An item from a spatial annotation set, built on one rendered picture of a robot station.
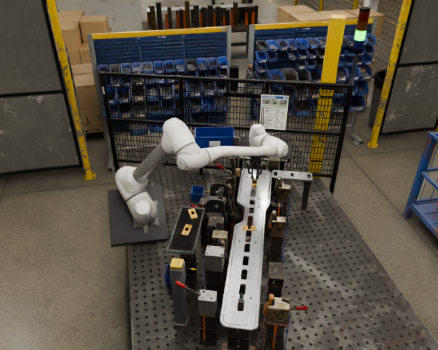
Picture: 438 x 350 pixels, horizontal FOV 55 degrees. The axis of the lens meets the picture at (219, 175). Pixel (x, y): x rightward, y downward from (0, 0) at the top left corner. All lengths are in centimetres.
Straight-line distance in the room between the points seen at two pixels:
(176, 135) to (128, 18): 698
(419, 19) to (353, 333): 365
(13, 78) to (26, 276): 187
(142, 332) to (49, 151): 286
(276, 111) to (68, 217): 236
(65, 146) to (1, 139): 62
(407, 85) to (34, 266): 444
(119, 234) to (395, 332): 181
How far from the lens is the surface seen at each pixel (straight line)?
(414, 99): 574
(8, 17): 439
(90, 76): 575
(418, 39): 537
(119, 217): 301
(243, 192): 289
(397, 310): 277
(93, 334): 345
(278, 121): 333
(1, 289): 400
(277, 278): 230
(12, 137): 487
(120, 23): 926
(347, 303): 271
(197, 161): 235
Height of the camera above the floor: 272
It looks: 34 degrees down
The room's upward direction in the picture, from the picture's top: straight up
